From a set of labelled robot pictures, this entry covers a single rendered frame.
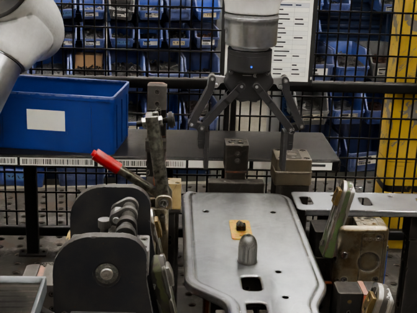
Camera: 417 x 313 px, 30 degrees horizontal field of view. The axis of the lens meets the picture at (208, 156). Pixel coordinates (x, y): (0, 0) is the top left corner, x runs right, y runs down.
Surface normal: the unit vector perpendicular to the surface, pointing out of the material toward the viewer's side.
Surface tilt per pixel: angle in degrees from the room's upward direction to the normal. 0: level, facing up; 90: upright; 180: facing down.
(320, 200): 0
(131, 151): 0
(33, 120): 90
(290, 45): 90
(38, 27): 96
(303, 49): 90
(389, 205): 0
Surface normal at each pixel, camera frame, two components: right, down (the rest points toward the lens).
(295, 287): 0.04, -0.95
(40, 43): 0.86, 0.33
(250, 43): -0.02, 0.31
